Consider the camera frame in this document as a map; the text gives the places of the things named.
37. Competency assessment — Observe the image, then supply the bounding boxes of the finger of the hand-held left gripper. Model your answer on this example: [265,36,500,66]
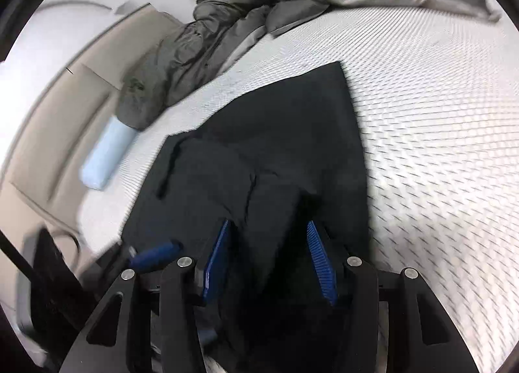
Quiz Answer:
[127,238,184,273]

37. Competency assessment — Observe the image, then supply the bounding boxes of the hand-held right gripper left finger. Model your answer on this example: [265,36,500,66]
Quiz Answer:
[59,219,233,373]

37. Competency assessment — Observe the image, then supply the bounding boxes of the beige padded headboard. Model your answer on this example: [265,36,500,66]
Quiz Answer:
[0,4,183,244]

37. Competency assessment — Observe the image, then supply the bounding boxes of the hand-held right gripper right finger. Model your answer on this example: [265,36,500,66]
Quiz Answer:
[306,220,480,373]

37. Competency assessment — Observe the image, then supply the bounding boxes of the black pants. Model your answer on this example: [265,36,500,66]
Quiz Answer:
[122,61,380,373]

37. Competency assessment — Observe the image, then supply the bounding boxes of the light blue pillow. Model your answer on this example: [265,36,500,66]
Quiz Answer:
[80,117,136,191]

